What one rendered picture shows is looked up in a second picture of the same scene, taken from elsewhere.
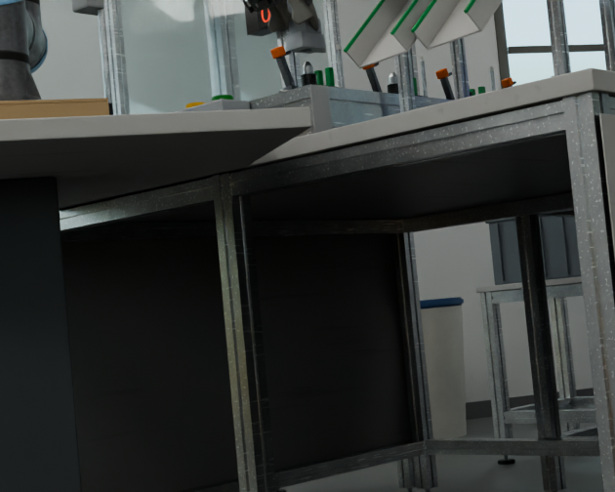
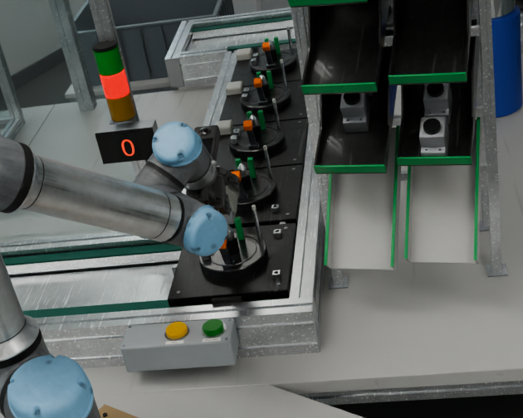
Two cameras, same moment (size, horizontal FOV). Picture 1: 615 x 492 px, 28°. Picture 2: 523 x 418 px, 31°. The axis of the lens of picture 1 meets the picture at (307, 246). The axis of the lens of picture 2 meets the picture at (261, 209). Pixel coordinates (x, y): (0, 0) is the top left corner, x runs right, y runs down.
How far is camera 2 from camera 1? 1.89 m
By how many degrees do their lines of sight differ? 46
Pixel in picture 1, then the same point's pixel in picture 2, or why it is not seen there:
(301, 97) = (300, 319)
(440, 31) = (414, 241)
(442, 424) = not seen: outside the picture
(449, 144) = (501, 390)
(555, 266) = (137, 70)
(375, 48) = (336, 244)
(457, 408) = not seen: hidden behind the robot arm
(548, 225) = (125, 37)
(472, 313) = not seen: outside the picture
